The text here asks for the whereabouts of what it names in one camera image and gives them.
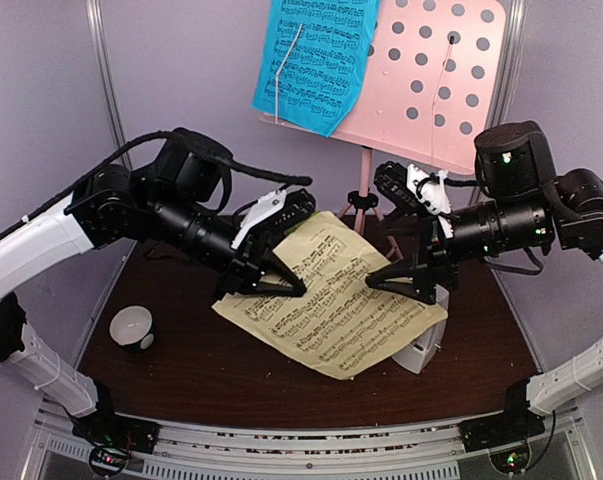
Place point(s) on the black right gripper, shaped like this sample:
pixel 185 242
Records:
pixel 432 246

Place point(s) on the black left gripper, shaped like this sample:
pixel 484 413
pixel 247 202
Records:
pixel 246 264

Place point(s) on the white metronome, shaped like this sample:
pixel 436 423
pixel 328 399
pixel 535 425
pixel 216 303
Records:
pixel 416 355

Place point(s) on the yellow sheet music page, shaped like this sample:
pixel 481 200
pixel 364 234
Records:
pixel 340 327

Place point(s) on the pink music stand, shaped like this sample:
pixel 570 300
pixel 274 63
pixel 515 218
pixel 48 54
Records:
pixel 428 87

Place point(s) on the blue sheet music page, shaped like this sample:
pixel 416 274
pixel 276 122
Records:
pixel 314 60

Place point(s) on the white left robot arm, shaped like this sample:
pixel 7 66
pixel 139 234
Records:
pixel 195 197

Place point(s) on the white and dark bowl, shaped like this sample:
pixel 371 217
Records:
pixel 133 329

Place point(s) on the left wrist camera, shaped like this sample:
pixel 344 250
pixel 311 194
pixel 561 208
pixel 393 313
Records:
pixel 276 212

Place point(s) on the aluminium front rail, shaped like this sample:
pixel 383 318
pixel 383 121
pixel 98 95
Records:
pixel 427 450

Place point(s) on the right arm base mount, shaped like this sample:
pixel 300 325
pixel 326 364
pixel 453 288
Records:
pixel 505 436

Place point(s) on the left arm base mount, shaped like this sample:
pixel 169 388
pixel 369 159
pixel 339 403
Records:
pixel 115 441

